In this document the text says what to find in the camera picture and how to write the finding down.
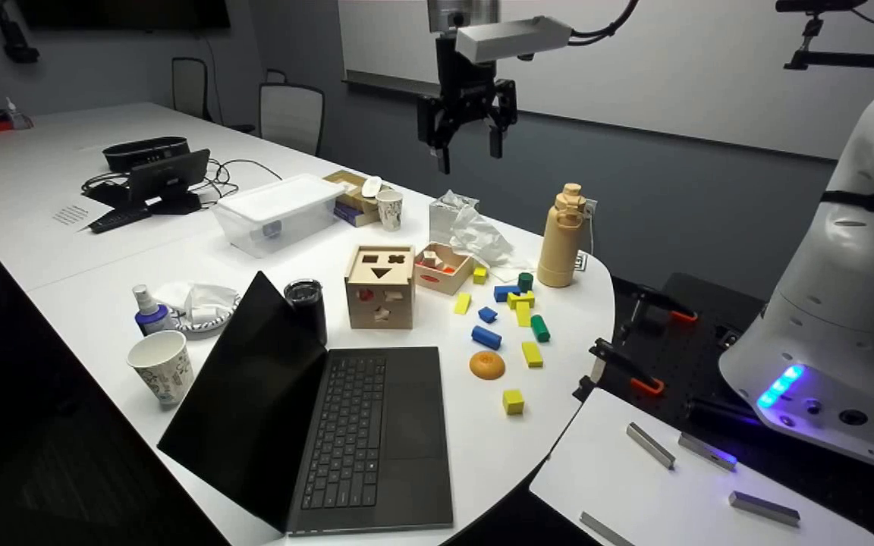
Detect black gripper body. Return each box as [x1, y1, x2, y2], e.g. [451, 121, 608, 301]
[432, 30, 504, 111]

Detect blue rectangular block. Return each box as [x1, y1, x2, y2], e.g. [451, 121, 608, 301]
[469, 322, 508, 354]

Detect wooden shape sorter box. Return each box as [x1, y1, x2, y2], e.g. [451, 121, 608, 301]
[343, 241, 418, 332]

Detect orange dome block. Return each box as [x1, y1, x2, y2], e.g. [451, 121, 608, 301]
[468, 348, 510, 384]

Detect yellow cube block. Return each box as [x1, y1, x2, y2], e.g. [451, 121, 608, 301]
[498, 384, 529, 417]

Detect white paper cup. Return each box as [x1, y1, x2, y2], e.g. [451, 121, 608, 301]
[372, 186, 407, 233]

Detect crumpled clear plastic bag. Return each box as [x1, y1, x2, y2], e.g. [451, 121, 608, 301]
[429, 188, 515, 271]

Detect tan insulated bottle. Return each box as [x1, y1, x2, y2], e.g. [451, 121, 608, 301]
[534, 180, 594, 291]

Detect grey office chair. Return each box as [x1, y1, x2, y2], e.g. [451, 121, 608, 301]
[167, 55, 215, 124]
[255, 66, 329, 158]

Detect clear plastic storage container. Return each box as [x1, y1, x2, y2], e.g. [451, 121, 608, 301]
[208, 171, 350, 257]

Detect black cylindrical cup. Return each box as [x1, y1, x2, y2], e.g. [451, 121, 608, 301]
[282, 278, 331, 348]

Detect black orange clamp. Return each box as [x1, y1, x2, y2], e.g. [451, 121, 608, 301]
[585, 336, 671, 401]
[616, 286, 703, 332]

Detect black open laptop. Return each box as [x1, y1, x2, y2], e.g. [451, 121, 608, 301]
[156, 271, 457, 539]

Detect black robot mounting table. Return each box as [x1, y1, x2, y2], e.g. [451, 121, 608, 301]
[477, 271, 874, 546]

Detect small blue spray bottle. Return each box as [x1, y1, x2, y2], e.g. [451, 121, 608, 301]
[131, 281, 179, 341]

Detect grey metal strip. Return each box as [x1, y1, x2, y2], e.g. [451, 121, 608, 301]
[674, 432, 741, 477]
[724, 487, 804, 532]
[575, 509, 637, 546]
[621, 417, 680, 472]

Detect printed paper cup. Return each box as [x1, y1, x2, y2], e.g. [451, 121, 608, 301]
[124, 328, 198, 413]

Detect white flat board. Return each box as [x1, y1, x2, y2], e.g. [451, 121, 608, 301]
[529, 384, 874, 546]

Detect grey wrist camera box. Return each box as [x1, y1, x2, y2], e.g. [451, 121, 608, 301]
[456, 12, 573, 66]

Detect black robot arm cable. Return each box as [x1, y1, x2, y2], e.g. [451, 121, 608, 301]
[564, 0, 644, 48]

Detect thin table cables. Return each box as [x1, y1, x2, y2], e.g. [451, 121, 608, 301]
[200, 156, 288, 204]

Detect black wall television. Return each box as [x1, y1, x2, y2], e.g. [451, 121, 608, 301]
[15, 0, 232, 34]

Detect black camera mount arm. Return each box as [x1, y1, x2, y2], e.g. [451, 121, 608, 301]
[774, 0, 874, 76]

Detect black wall mounted camera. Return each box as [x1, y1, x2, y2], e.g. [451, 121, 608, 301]
[0, 0, 43, 66]

